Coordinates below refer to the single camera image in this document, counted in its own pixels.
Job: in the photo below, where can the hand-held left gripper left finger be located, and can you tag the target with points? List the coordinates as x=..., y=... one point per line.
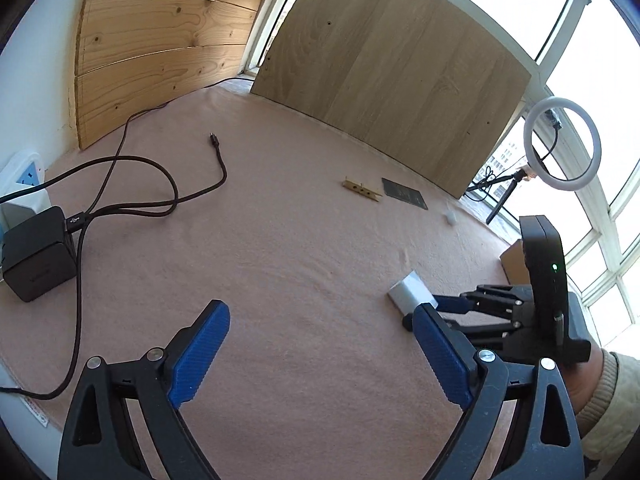
x=200, y=355

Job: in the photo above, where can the white power strip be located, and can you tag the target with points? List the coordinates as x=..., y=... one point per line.
x=25, y=170

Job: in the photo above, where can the black gooseneck phone clamp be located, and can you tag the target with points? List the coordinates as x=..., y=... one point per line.
x=554, y=119

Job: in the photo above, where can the cardboard box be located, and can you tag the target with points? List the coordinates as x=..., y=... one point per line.
x=515, y=265

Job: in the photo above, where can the dark grey card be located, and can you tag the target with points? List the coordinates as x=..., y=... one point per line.
x=404, y=192

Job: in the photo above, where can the pine plank panel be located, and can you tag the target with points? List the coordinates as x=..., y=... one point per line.
x=165, y=25

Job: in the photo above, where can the person's right forearm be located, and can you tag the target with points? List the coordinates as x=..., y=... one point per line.
x=615, y=410

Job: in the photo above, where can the white window frame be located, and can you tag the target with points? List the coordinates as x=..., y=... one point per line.
x=600, y=220

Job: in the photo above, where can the black power adapter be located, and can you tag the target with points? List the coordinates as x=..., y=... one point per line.
x=37, y=255

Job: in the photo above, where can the large oak board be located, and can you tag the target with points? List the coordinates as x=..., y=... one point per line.
x=390, y=60

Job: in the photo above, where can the person's right hand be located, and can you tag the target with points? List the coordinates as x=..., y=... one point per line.
x=587, y=380

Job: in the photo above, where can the small white box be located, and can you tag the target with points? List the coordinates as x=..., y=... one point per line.
x=407, y=292

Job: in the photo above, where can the black tripod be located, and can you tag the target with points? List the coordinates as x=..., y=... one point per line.
x=500, y=205

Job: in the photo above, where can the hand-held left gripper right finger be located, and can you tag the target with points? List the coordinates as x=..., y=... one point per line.
x=442, y=355

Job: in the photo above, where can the wooden clothespin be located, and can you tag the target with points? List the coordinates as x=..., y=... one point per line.
x=361, y=189

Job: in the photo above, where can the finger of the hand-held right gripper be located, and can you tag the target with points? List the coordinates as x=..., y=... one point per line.
x=450, y=303
x=492, y=332

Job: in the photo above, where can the small white object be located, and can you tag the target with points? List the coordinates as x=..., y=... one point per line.
x=449, y=217

